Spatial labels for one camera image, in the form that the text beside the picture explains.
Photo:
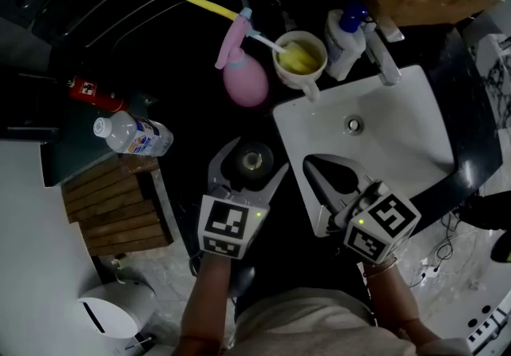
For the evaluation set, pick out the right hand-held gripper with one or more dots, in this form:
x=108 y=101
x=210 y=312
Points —
x=383 y=226

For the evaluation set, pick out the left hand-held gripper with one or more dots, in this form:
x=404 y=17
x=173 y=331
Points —
x=227 y=226

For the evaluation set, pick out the small glass jar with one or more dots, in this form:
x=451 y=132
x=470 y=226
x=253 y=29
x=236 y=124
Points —
x=253 y=160

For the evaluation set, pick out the person's right forearm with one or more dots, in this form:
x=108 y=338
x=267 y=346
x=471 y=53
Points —
x=391 y=298

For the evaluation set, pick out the person's left forearm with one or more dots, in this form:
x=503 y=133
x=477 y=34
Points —
x=207 y=306

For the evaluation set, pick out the white sink basin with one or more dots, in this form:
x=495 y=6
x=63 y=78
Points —
x=399 y=115

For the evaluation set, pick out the pink spray bottle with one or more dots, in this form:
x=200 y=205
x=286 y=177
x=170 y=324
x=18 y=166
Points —
x=245 y=83

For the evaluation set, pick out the clear plastic water bottle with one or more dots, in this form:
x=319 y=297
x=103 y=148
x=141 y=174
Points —
x=131 y=135

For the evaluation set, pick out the white pump bottle blue cap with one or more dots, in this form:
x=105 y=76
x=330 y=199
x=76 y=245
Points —
x=343 y=55

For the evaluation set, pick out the black sink countertop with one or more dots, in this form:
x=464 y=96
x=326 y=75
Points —
x=467 y=115

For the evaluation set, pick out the white ceramic cup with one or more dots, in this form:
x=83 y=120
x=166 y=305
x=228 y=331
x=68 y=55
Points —
x=295 y=79

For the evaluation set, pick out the worn wooden board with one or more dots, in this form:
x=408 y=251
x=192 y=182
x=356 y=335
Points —
x=127 y=167

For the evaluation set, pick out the white power strip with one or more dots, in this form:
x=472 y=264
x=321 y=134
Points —
x=429 y=272

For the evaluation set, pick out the chrome faucet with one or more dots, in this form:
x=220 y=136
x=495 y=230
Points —
x=385 y=63

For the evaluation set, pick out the wooden slat pallet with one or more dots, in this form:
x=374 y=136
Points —
x=120 y=226

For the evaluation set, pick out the person's light shirt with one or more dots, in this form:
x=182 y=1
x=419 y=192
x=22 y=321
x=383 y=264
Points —
x=311 y=322

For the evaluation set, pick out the dark green platform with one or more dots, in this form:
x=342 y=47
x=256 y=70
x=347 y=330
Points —
x=76 y=147

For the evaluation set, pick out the large red fire extinguisher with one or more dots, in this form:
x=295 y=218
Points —
x=96 y=93

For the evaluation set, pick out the white round appliance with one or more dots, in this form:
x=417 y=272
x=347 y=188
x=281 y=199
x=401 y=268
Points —
x=120 y=306

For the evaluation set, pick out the yellow sponge brush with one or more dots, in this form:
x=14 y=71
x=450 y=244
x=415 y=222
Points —
x=207 y=5

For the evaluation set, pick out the marble pattern cabinet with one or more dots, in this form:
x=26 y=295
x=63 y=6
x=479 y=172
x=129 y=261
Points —
x=491 y=67

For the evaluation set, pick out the white perforated panel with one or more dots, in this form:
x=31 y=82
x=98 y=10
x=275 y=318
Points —
x=487 y=326

